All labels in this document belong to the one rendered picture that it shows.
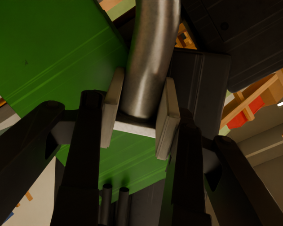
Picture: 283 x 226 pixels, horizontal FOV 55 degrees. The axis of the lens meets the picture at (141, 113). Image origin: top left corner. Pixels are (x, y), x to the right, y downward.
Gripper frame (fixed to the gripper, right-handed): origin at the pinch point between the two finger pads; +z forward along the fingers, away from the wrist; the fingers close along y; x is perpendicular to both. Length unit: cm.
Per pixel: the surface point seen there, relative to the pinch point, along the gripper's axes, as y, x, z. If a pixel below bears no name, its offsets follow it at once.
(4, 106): -17.3, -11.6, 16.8
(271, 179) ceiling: 358, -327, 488
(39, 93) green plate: -8.3, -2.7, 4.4
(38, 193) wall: -178, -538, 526
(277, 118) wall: 479, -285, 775
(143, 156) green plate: 1.6, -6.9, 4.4
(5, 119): -17.0, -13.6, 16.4
